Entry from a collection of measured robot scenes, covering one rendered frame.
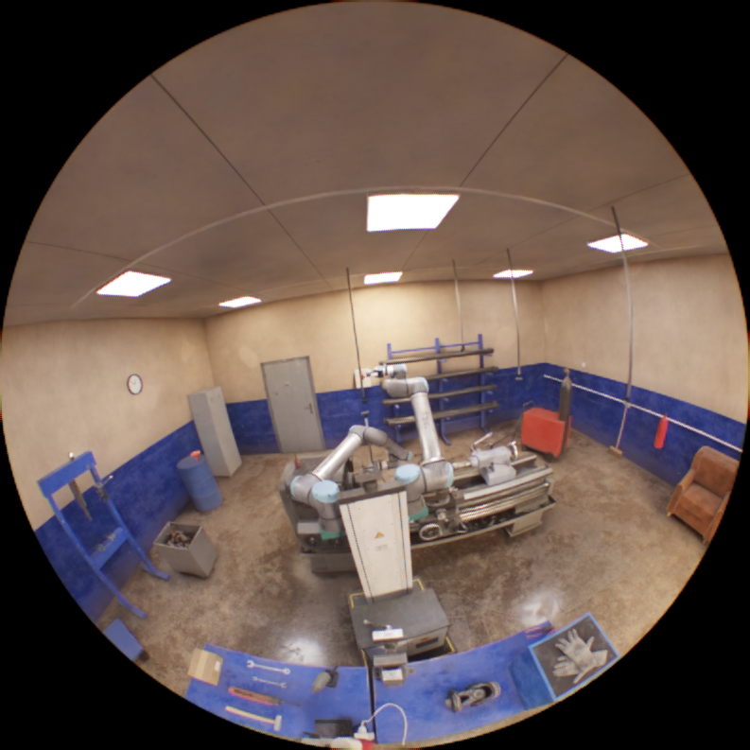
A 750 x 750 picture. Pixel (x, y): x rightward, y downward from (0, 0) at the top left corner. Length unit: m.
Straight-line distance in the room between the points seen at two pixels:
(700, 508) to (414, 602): 3.61
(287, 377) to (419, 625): 4.86
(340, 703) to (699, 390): 4.93
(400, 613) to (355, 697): 0.67
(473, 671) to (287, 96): 2.61
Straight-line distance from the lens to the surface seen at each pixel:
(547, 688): 1.40
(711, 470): 4.40
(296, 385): 5.41
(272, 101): 1.07
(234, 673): 1.98
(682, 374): 4.71
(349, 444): 1.75
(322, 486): 1.45
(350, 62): 0.98
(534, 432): 4.95
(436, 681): 1.71
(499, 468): 2.83
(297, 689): 1.81
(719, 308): 4.49
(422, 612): 1.88
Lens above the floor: 2.55
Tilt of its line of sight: 11 degrees down
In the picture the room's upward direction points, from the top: 7 degrees counter-clockwise
